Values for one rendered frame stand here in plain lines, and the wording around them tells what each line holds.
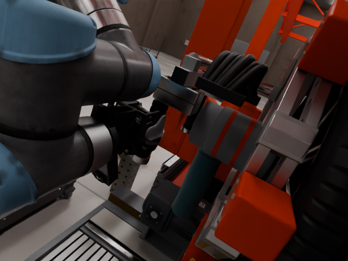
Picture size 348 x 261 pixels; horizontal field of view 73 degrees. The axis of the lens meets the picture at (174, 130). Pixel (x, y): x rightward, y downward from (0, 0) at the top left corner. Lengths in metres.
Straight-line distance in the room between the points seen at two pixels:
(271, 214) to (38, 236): 1.17
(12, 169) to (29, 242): 1.10
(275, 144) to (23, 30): 0.32
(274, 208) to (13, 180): 0.27
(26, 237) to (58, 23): 1.20
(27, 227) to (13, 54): 1.21
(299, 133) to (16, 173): 0.34
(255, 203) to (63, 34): 0.26
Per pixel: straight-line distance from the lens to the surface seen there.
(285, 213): 0.33
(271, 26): 3.05
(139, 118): 0.39
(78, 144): 0.28
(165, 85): 0.47
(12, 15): 0.22
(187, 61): 0.47
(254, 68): 0.45
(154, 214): 1.11
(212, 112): 0.60
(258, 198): 0.32
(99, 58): 0.25
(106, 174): 0.42
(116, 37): 0.33
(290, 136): 0.37
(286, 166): 0.38
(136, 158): 0.53
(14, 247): 1.31
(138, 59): 0.32
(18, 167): 0.24
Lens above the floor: 1.01
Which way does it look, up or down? 19 degrees down
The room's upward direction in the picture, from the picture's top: 23 degrees clockwise
